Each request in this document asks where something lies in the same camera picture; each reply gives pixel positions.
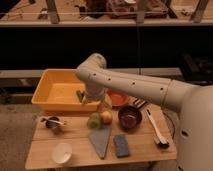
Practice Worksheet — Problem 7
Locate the yellow plastic bin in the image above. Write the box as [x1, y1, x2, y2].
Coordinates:
[31, 69, 100, 112]

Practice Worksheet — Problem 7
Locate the blue sponge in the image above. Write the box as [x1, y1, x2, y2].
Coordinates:
[113, 135, 130, 158]

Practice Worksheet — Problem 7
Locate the green apple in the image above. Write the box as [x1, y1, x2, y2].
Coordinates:
[87, 113, 101, 129]

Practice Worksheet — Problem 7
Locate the red yellow apple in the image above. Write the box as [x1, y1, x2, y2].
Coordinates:
[100, 111, 113, 124]

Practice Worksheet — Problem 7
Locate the dark brown bowl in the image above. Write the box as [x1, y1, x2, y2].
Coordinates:
[118, 105, 142, 129]

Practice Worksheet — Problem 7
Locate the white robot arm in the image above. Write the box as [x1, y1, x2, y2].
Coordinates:
[76, 53, 213, 171]

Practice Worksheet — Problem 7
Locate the grey triangular cloth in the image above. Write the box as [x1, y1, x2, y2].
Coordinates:
[88, 125, 111, 159]

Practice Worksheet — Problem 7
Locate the white handled brush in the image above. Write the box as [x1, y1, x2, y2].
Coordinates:
[146, 110, 169, 149]

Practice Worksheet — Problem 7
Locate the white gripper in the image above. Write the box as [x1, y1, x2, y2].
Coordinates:
[76, 90, 105, 104]

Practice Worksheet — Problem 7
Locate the wooden table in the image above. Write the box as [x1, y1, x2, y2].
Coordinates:
[25, 104, 177, 170]

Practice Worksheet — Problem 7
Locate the dark metal cup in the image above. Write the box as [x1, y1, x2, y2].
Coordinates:
[45, 117, 61, 135]

